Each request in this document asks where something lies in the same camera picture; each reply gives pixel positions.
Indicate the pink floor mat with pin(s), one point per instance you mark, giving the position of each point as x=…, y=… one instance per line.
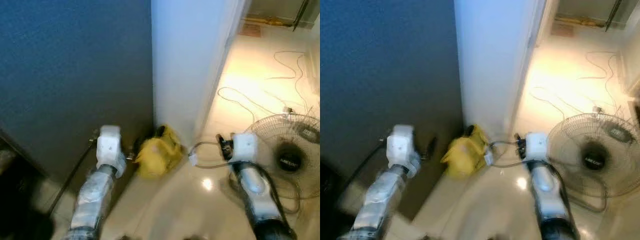
x=562, y=30
x=250, y=30

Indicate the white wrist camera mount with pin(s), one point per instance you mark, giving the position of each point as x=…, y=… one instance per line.
x=536, y=146
x=245, y=146
x=402, y=145
x=109, y=145

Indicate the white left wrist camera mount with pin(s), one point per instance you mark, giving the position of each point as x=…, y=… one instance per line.
x=402, y=145
x=109, y=145

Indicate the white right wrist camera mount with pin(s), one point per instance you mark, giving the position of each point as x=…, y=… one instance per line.
x=536, y=146
x=245, y=146

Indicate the yellow bag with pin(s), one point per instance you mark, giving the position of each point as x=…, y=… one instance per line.
x=462, y=152
x=157, y=150

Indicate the glass door with frame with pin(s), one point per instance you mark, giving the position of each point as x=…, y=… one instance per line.
x=280, y=10
x=590, y=10

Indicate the black standing fan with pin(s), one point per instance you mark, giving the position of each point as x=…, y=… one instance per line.
x=595, y=155
x=292, y=160

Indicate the black furniture piece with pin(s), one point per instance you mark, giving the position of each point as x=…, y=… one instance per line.
x=332, y=210
x=17, y=200

